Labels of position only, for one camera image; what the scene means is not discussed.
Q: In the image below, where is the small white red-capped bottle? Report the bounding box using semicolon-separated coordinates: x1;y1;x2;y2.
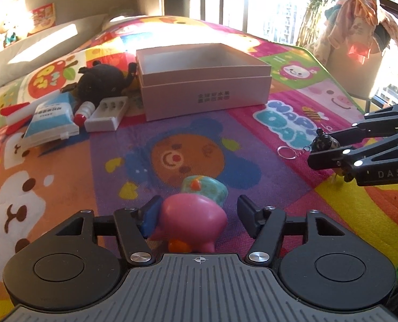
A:
73;101;96;125

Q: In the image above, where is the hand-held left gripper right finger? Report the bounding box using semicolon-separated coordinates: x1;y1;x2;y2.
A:
237;194;352;265

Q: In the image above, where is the red and white tube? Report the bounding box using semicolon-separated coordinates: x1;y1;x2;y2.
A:
0;102;39;135

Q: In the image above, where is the dark keychain with ring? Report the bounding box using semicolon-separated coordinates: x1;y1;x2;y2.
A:
277;128;340;161

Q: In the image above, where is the cartoon wall poster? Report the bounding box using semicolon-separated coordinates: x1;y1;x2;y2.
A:
27;3;57;36

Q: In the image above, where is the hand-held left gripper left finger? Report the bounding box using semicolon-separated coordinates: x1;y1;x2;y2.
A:
47;195;163;266

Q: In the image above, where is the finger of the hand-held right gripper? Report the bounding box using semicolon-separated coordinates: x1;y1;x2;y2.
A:
308;130;398;178
329;100;398;148

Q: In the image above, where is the grey pillow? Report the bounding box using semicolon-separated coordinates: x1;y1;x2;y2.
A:
0;13;110;100

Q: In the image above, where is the blue and white tissue packet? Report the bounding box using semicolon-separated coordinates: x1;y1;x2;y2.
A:
20;94;80;148

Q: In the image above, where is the pink cardboard box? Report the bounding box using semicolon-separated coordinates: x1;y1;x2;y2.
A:
135;42;273;122

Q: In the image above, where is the white plastic tray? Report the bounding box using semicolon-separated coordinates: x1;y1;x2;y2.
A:
84;96;130;133

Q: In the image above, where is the row of plush toys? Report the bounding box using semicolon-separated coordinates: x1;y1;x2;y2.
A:
0;13;23;58

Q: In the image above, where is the black metal stand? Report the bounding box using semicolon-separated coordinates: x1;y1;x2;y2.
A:
348;92;377;114

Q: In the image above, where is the beige laundry basket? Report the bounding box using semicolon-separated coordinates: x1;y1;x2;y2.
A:
314;35;385;97

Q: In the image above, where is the pink and teal toy figure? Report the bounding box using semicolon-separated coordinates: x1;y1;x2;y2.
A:
146;174;229;254

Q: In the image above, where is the black plush toy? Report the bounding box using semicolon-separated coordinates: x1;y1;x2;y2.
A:
61;60;140;103

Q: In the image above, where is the colourful cartoon printed blanket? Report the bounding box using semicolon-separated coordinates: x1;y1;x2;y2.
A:
0;15;398;309

